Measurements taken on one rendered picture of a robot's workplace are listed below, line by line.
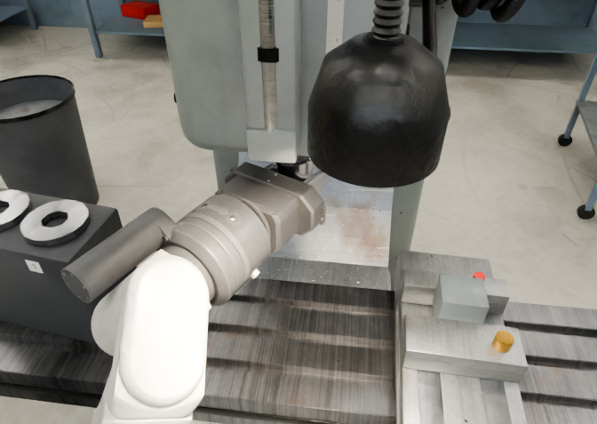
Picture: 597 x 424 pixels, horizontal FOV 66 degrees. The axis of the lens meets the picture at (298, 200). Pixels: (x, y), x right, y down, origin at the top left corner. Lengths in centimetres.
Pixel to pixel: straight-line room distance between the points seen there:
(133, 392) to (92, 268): 11
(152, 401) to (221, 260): 13
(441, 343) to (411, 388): 7
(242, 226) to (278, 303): 41
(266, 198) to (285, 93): 16
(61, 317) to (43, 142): 164
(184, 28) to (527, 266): 215
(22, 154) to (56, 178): 19
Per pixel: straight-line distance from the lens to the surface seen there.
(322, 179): 55
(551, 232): 265
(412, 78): 22
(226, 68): 40
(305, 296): 82
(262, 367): 75
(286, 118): 37
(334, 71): 22
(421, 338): 65
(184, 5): 39
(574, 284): 241
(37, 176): 247
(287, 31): 34
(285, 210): 47
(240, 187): 50
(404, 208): 105
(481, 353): 66
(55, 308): 79
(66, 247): 71
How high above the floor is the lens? 155
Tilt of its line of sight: 38 degrees down
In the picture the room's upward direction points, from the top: straight up
